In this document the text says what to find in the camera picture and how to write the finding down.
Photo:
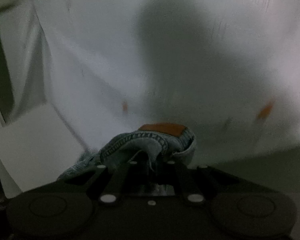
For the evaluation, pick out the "blue denim jeans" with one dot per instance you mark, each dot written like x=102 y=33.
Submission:
x=151 y=145

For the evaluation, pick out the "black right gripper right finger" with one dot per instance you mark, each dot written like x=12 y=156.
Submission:
x=222 y=205

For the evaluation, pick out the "white carrot-print storage bag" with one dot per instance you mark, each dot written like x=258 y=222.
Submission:
x=83 y=71

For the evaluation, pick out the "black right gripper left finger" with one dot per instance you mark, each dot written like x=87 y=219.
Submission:
x=75 y=207

